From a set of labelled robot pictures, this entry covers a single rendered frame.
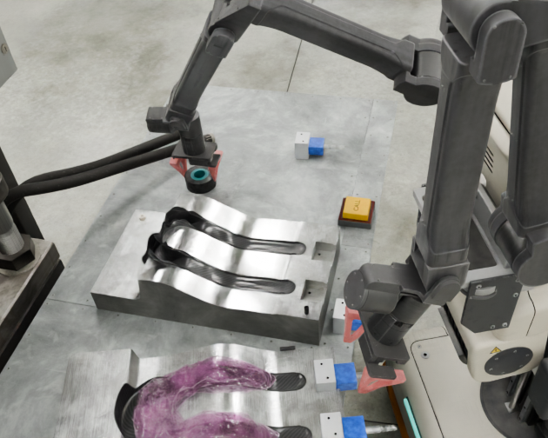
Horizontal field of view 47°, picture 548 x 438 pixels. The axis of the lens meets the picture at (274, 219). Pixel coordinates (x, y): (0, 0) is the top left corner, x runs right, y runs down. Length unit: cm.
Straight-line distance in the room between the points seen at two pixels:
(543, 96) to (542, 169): 11
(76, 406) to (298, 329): 44
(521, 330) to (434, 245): 55
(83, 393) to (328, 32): 77
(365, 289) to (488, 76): 36
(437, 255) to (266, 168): 92
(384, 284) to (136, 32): 345
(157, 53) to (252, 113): 206
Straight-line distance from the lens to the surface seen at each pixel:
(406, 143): 307
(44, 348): 145
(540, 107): 75
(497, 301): 121
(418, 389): 189
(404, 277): 91
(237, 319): 131
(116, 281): 142
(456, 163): 76
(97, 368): 124
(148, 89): 361
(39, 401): 138
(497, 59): 65
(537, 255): 89
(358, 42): 116
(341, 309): 131
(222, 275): 134
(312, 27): 113
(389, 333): 97
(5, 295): 160
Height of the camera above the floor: 191
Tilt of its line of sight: 45 degrees down
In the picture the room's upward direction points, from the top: 5 degrees counter-clockwise
